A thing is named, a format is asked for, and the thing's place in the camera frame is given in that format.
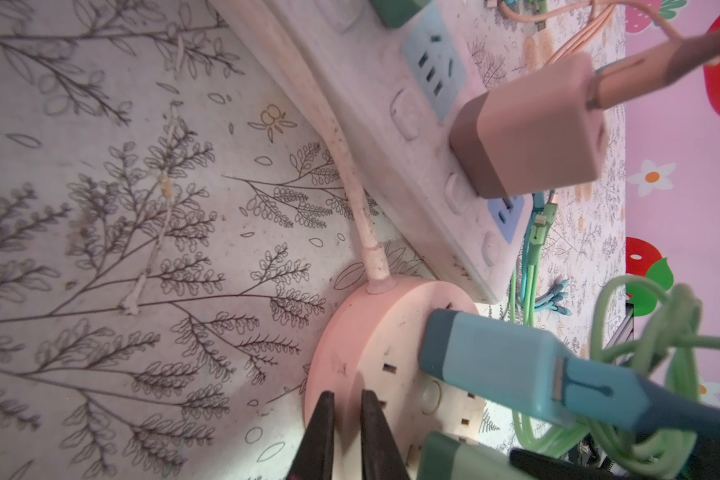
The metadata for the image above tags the light green charger plug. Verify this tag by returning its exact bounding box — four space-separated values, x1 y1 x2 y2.
416 432 533 480
370 0 430 29

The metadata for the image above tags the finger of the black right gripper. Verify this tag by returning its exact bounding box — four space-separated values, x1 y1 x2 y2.
509 449 624 480

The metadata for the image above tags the round pink power socket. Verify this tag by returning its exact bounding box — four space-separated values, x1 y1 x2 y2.
303 275 486 479

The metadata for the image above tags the beige power strip cord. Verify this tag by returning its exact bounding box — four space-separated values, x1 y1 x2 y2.
215 0 397 295

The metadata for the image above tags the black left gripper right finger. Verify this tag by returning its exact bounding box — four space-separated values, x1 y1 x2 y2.
360 390 410 480

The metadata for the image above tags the pink charger plug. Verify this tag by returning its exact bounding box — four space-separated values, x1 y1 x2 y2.
449 53 608 199

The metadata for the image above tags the pink charging cable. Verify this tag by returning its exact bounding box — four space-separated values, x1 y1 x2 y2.
497 0 720 112

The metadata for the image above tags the teal charger plug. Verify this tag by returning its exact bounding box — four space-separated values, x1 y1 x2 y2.
419 309 576 427

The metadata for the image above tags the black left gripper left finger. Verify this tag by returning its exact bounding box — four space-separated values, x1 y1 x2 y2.
285 391 335 480

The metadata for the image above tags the white multicolour power strip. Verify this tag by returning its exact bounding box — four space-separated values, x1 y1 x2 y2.
209 0 535 304

